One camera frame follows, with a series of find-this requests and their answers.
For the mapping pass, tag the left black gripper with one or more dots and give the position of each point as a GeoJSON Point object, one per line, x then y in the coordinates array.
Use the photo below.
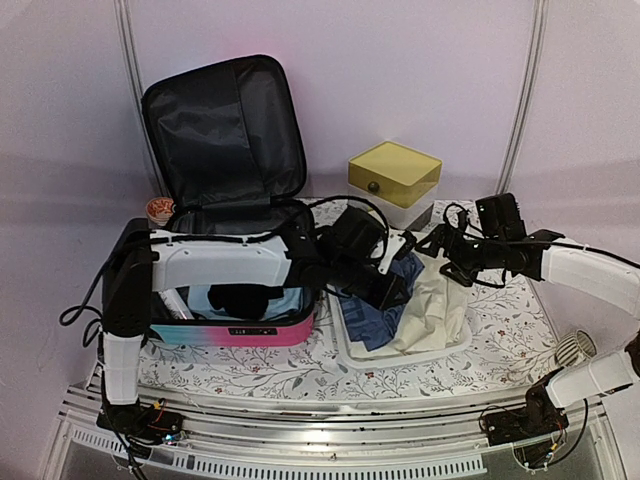
{"type": "Point", "coordinates": [396, 283]}

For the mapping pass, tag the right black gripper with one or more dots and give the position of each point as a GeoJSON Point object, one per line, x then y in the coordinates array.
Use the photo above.
{"type": "Point", "coordinates": [440, 234]}

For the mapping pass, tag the dark blue patterned garment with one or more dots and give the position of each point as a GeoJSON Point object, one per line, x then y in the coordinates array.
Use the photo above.
{"type": "Point", "coordinates": [376, 328]}

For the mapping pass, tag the beige garment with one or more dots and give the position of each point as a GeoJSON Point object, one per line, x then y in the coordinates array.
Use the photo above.
{"type": "Point", "coordinates": [434, 316]}

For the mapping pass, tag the white plastic mesh basket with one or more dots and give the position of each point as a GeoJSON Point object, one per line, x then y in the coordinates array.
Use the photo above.
{"type": "Point", "coordinates": [389, 358]}

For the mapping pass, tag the black garment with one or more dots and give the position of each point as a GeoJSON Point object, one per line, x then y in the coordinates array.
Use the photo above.
{"type": "Point", "coordinates": [243, 301]}

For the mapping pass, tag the pink and teal kids suitcase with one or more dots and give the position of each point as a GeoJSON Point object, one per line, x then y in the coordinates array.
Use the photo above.
{"type": "Point", "coordinates": [227, 143]}

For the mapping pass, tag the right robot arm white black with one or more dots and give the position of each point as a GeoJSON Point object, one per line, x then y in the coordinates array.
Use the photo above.
{"type": "Point", "coordinates": [543, 256]}

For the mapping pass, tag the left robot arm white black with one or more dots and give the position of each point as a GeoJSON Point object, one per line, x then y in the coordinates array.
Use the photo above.
{"type": "Point", "coordinates": [145, 262]}

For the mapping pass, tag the yellow and white storage box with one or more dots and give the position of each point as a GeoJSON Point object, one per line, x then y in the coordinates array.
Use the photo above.
{"type": "Point", "coordinates": [402, 182]}

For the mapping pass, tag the pale blue folded garment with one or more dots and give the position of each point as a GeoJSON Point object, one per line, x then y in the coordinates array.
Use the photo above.
{"type": "Point", "coordinates": [198, 303]}

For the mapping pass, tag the floral white tablecloth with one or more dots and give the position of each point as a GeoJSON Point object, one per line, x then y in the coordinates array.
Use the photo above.
{"type": "Point", "coordinates": [512, 346]}

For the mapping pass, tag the silver ribbed metal cup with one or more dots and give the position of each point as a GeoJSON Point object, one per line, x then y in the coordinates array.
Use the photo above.
{"type": "Point", "coordinates": [574, 348]}

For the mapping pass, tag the white plastic bottle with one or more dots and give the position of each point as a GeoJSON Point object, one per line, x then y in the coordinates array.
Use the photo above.
{"type": "Point", "coordinates": [176, 305]}

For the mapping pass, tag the orange patterned ceramic bowl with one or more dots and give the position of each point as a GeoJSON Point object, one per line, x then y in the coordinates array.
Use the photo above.
{"type": "Point", "coordinates": [159, 210]}

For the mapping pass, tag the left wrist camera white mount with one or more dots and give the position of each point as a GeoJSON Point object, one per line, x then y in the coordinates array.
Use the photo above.
{"type": "Point", "coordinates": [397, 246]}

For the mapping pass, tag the aluminium front rail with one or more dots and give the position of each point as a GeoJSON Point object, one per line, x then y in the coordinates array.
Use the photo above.
{"type": "Point", "coordinates": [406, 438]}

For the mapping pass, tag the right metal wall post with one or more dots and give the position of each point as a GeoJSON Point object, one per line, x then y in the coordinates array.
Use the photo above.
{"type": "Point", "coordinates": [525, 96]}

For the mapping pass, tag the metal wall post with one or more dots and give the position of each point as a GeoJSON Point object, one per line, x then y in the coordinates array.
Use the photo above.
{"type": "Point", "coordinates": [525, 96]}
{"type": "Point", "coordinates": [124, 24]}

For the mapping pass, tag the left metal wall post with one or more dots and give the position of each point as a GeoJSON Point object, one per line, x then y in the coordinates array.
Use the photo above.
{"type": "Point", "coordinates": [124, 24]}

